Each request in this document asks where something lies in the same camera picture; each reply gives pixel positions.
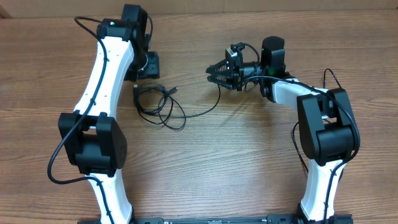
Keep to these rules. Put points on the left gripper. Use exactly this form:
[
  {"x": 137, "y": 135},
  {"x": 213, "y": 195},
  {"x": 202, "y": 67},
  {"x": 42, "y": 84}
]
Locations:
[{"x": 152, "y": 70}]

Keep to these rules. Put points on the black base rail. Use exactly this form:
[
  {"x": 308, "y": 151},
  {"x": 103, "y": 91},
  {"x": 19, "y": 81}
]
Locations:
[{"x": 270, "y": 219}]

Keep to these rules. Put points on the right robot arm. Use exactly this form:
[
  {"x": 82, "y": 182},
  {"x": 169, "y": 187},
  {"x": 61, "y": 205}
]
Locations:
[{"x": 329, "y": 135}]

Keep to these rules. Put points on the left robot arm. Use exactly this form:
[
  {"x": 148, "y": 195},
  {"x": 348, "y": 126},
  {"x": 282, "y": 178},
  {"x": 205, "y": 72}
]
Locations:
[{"x": 91, "y": 136}]

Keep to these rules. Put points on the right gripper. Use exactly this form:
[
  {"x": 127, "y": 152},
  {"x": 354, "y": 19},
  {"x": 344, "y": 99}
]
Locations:
[{"x": 235, "y": 71}]

